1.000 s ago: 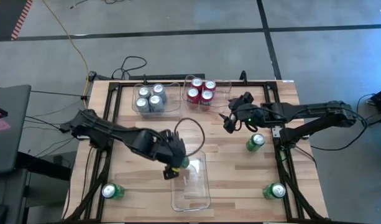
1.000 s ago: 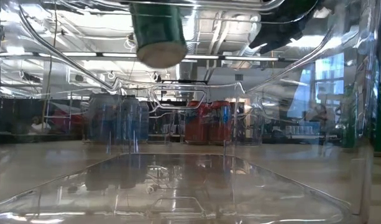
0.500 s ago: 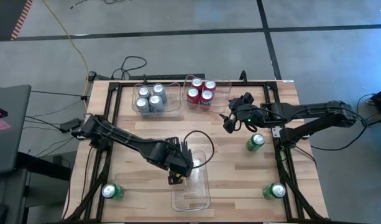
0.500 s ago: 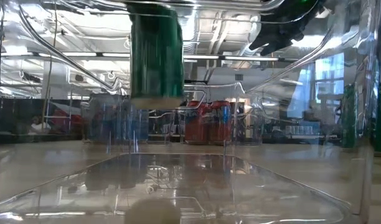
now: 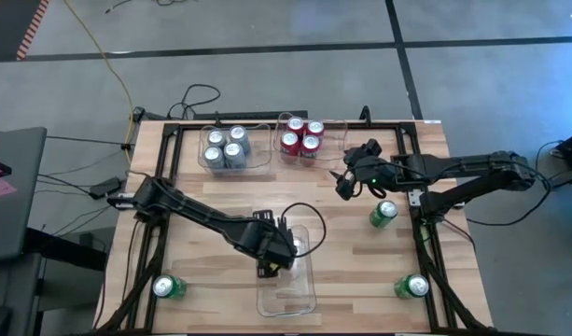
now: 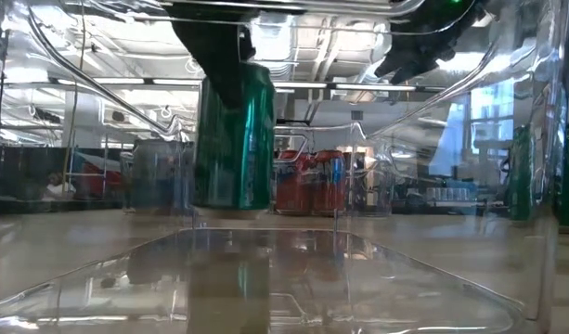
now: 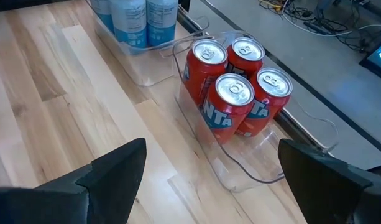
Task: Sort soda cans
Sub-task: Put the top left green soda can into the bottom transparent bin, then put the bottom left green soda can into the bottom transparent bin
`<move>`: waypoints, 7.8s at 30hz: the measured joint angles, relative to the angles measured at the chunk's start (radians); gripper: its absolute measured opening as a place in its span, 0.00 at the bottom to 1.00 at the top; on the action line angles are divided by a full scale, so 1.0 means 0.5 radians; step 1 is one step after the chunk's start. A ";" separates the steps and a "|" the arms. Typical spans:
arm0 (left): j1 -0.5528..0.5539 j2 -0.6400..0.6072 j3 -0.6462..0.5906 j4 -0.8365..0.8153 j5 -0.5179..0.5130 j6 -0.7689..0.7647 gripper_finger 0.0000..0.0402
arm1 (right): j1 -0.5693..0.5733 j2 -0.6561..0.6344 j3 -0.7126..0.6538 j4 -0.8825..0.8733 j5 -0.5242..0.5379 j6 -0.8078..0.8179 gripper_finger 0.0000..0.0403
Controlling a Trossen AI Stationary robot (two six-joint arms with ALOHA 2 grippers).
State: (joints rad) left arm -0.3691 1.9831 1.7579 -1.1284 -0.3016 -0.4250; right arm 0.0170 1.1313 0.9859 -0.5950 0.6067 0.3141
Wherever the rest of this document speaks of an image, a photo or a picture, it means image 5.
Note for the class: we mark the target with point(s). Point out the silver soda can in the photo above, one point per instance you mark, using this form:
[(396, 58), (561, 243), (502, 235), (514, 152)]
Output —
[(213, 155), (238, 134), (233, 151), (216, 138)]

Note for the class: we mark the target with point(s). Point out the black clamp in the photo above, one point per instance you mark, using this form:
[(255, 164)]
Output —
[(366, 116)]

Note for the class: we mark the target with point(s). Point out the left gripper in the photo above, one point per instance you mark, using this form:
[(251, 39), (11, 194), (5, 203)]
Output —
[(264, 242)]

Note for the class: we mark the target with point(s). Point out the clear plastic bin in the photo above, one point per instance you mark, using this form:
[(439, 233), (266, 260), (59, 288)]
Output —
[(260, 158), (334, 149), (290, 298)]

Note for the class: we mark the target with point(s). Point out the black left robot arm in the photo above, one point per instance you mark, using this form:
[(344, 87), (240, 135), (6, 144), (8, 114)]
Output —
[(197, 217)]

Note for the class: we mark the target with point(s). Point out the yellow tag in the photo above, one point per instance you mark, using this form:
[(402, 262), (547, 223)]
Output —
[(272, 269)]

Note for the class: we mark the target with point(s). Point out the black plug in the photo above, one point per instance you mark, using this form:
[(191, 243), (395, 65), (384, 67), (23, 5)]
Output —
[(138, 114)]

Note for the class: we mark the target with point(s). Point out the green soda can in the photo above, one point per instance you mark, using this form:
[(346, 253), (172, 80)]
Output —
[(298, 243), (414, 286), (384, 212), (164, 286)]

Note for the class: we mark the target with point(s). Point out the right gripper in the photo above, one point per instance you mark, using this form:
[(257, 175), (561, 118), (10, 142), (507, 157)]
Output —
[(354, 168)]

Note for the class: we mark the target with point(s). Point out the grey metal bracket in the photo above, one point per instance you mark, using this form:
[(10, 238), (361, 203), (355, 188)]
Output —
[(565, 177)]

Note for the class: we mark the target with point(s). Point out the black power adapter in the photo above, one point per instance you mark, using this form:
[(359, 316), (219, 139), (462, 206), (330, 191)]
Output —
[(103, 187)]

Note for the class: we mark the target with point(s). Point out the dark grey cabinet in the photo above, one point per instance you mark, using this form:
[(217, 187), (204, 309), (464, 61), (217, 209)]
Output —
[(15, 289)]

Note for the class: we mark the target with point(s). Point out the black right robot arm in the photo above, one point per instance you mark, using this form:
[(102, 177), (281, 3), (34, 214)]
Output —
[(453, 163)]

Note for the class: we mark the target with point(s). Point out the black mat orange striped edge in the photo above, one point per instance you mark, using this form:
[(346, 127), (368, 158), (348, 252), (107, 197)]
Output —
[(5, 28)]

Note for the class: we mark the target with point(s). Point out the grey side table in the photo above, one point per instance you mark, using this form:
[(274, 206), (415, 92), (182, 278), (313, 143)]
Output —
[(19, 210)]

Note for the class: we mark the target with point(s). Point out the long black bar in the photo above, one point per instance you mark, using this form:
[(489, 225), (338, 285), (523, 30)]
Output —
[(267, 115)]

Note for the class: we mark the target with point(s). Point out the red soda can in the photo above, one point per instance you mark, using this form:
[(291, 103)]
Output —
[(310, 143), (295, 124), (289, 140), (316, 127)]

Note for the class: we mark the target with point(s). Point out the black aluminium table frame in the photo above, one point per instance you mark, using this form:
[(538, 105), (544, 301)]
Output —
[(162, 245)]

